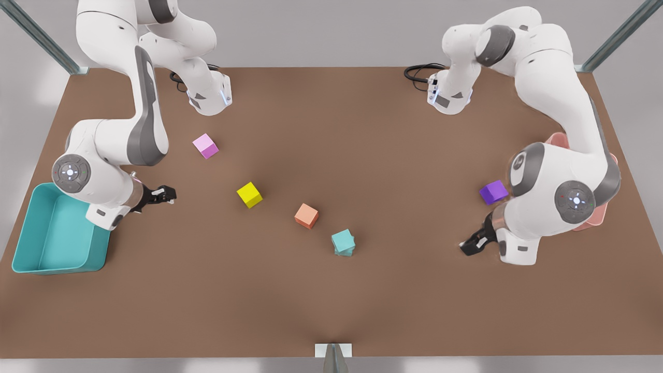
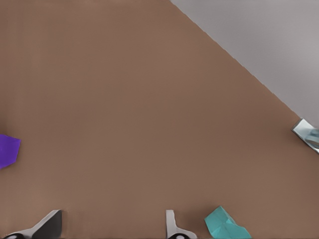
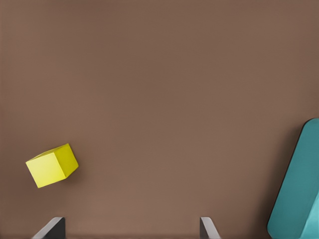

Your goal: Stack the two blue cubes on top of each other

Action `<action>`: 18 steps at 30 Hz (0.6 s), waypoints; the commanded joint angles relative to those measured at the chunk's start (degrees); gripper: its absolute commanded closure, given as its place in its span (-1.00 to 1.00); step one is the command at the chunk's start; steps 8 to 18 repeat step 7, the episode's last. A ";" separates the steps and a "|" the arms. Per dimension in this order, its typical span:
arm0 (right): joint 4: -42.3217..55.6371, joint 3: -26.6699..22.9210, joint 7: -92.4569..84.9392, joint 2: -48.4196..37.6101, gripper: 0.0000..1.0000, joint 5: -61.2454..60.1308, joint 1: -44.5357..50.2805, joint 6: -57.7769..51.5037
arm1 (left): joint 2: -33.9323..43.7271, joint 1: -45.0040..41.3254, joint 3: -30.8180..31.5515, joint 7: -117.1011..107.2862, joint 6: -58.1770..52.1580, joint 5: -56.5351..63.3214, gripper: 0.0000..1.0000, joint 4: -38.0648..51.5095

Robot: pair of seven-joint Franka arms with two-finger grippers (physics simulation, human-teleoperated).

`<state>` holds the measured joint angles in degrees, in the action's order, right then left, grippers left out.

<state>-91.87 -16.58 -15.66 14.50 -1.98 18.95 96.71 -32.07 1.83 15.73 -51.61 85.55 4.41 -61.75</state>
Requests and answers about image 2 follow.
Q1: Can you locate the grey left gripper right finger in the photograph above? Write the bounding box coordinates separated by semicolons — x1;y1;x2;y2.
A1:
165;209;197;239

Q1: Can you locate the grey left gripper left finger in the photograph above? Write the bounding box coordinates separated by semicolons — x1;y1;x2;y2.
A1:
1;209;63;239

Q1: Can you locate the teal cube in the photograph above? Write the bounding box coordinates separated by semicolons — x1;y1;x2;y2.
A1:
204;205;252;239

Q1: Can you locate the purple cube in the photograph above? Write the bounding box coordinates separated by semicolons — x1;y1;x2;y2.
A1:
0;134;22;170

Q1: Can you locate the silver frame post foot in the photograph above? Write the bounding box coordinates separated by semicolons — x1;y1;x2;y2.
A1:
291;118;319;154

